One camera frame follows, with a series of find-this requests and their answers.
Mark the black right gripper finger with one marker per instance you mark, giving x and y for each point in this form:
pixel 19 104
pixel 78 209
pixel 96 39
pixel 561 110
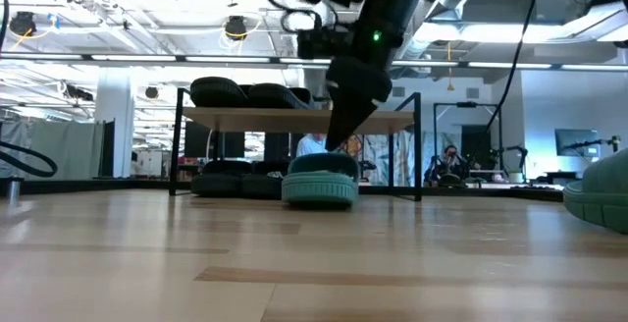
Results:
pixel 336 121
pixel 360 116

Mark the green rubber slide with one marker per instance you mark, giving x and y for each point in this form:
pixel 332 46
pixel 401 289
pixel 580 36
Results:
pixel 603 199
pixel 319 189

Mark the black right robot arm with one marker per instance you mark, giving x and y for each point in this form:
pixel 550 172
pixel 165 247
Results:
pixel 392 13

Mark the seated person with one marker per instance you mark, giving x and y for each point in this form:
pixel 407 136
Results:
pixel 447 165

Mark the small black round speaker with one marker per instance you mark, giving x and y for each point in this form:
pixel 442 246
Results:
pixel 151 92

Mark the white round pillar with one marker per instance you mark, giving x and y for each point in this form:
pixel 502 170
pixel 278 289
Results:
pixel 114 116

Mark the grey partition screen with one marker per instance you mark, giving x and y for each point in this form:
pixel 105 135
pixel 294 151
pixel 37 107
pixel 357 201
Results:
pixel 64 150

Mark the dark computer monitor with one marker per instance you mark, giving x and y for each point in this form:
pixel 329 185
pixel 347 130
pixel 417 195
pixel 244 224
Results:
pixel 576 143

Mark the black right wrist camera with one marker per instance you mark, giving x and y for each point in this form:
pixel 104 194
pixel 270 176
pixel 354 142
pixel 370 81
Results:
pixel 321 43

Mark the wooden shelf with black frame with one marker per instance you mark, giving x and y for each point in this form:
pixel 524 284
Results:
pixel 255 121

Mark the black metal stand frame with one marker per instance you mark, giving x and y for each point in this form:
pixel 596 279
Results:
pixel 466 104

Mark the black aluminium rig frame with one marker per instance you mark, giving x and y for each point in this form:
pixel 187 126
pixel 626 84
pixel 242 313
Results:
pixel 98 185

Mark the silver metal post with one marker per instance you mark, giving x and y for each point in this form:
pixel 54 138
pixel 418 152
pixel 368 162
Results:
pixel 15 192

